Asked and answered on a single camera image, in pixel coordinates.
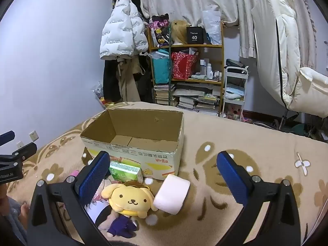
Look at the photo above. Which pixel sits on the clear plastic bag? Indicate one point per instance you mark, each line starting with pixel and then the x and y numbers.
pixel 212 25

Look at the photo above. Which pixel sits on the blond wig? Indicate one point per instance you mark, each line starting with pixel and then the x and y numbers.
pixel 179 30

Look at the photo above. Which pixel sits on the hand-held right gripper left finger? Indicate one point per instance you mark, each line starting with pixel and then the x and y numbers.
pixel 93 176

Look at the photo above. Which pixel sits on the teal bag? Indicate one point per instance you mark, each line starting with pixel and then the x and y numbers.
pixel 161 69

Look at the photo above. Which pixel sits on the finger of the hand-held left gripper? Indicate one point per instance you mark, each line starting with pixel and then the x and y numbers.
pixel 6 137
pixel 25 150

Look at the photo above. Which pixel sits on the white toilet paper roll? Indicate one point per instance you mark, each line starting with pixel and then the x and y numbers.
pixel 171 192

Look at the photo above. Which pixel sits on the cardboard box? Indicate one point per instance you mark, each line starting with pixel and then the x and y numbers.
pixel 158 164

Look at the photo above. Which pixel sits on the green tissue packet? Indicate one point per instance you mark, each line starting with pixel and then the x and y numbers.
pixel 125 171

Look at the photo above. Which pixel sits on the white wall socket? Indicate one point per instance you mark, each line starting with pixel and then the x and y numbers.
pixel 33 135

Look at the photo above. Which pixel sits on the wooden shelf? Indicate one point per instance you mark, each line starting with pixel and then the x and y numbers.
pixel 194 46

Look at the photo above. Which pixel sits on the pink plush toy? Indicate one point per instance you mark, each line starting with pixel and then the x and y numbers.
pixel 233 111

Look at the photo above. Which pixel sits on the white trolley cart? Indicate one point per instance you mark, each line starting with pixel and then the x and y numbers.
pixel 237 71

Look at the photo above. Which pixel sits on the stack of books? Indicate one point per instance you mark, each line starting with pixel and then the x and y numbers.
pixel 162 94

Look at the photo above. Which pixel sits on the black box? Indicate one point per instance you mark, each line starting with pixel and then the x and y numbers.
pixel 194 35

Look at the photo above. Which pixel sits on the pile of books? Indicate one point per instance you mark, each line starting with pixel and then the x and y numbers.
pixel 194 102

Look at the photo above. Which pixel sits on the grey pants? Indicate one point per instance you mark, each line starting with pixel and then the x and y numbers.
pixel 10 215

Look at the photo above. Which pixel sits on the beige coat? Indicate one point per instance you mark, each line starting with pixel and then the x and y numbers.
pixel 125 82

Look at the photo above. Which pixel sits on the white puffer jacket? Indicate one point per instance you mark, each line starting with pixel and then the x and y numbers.
pixel 120 30

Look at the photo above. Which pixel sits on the pink cups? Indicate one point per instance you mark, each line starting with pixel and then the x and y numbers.
pixel 103 191

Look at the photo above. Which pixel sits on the white wall plug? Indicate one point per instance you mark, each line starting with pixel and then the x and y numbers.
pixel 20 144

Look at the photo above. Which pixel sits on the red bag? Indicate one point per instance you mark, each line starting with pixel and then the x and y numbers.
pixel 182 66

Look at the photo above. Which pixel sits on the small snack packet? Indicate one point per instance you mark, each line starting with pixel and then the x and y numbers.
pixel 98 92

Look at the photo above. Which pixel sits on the row of white bottles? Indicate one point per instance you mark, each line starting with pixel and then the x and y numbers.
pixel 208 69

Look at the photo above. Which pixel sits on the black patterned cloth bag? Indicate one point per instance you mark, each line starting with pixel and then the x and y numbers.
pixel 158 30

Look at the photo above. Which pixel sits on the beige printed blanket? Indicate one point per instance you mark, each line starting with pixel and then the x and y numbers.
pixel 230 138

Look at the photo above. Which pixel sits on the yellow dog plush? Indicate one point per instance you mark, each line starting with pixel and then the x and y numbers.
pixel 130 197

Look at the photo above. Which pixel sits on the black coat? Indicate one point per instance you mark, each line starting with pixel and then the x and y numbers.
pixel 110 82

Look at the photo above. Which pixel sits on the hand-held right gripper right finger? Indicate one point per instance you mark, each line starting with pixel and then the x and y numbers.
pixel 230 179

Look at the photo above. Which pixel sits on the white-haired purple doll plush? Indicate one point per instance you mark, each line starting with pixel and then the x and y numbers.
pixel 120 225

